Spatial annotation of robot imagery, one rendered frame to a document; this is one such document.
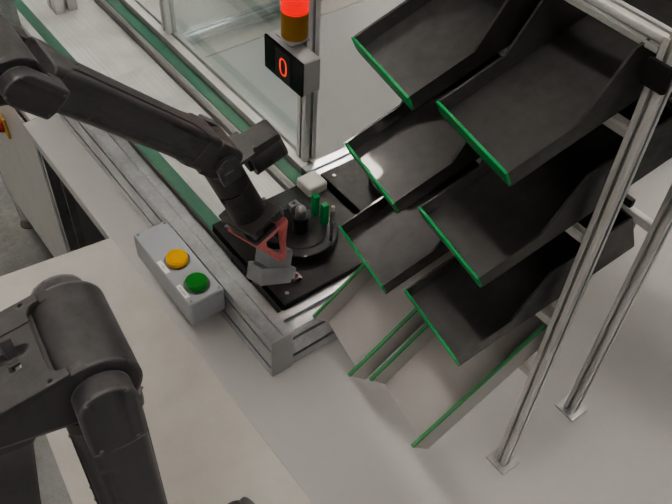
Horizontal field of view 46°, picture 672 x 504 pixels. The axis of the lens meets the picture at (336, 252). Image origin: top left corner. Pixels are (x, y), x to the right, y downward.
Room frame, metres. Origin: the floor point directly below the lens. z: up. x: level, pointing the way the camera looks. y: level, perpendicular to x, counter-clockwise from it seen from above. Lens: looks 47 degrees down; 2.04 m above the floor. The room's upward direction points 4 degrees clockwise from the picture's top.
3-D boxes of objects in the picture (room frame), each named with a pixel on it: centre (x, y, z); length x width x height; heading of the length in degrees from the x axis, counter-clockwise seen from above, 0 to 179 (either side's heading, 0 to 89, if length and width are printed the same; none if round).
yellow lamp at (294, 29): (1.25, 0.10, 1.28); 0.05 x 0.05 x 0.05
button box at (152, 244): (0.95, 0.29, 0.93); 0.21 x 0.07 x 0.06; 40
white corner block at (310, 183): (1.16, 0.06, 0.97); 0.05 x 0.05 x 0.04; 40
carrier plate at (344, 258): (1.03, 0.07, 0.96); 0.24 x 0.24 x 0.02; 40
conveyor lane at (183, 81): (1.27, 0.24, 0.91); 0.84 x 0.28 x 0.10; 40
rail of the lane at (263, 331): (1.14, 0.36, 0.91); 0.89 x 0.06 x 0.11; 40
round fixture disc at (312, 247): (1.03, 0.07, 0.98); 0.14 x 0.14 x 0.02
